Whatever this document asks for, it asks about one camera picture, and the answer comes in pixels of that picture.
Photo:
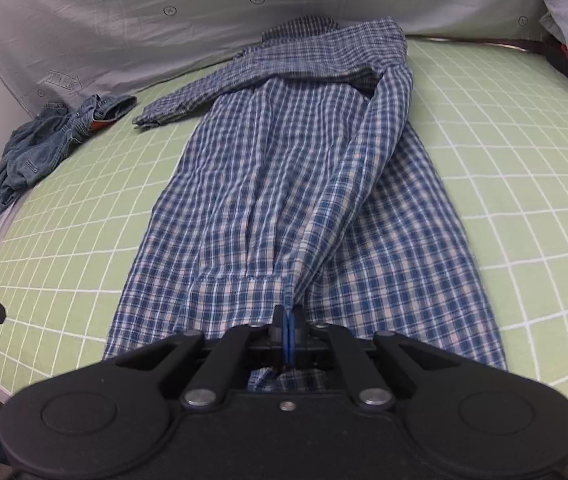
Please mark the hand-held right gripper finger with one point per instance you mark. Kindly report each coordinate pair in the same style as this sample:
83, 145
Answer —
291, 345
285, 345

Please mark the blue plaid shirt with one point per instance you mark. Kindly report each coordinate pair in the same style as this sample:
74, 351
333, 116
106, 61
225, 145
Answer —
289, 185

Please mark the blue denim garment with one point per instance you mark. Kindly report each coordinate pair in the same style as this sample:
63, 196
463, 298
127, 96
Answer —
28, 160

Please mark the green grid mat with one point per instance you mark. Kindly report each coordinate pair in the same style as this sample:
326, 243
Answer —
514, 185

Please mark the grey carrot print sheet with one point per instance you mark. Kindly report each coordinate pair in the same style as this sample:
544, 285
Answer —
163, 25

